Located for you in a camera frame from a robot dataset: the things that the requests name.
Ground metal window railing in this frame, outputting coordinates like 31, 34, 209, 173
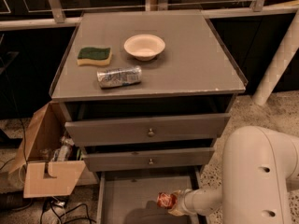
0, 0, 298, 32

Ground black floor cables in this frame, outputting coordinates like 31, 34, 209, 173
39, 197, 97, 224

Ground grey drawer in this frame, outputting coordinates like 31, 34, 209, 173
65, 113, 230, 147
83, 147, 214, 172
96, 167, 207, 224

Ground grey middle drawer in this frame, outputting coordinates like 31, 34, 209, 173
83, 147, 214, 172

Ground green yellow sponge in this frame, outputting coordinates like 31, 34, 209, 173
77, 47, 112, 66

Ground grey drawer cabinet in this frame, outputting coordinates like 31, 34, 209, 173
51, 10, 247, 224

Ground grey top drawer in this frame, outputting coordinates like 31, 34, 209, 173
65, 113, 230, 147

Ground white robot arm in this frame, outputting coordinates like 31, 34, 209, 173
169, 126, 299, 224

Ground brown cardboard box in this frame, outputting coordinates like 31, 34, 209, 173
8, 102, 85, 198

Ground white paper bowl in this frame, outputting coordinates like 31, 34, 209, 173
123, 35, 165, 62

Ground red coke can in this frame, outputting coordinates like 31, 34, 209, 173
157, 192, 177, 209

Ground silver blue crushed can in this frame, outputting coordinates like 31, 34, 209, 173
97, 66, 142, 89

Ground grey bottom drawer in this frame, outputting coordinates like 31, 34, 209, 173
96, 167, 207, 224

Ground plastic bottle in box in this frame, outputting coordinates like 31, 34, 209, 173
51, 136, 74, 161

